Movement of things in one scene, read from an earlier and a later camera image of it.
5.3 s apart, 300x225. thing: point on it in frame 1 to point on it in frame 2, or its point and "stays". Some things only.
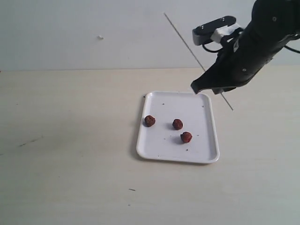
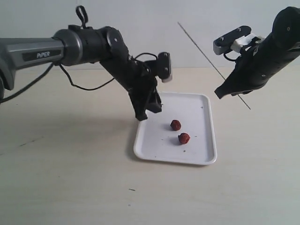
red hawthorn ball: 177,124 stays
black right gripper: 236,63 to 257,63
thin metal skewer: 205,70 to 211,61
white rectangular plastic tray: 177,126 stays
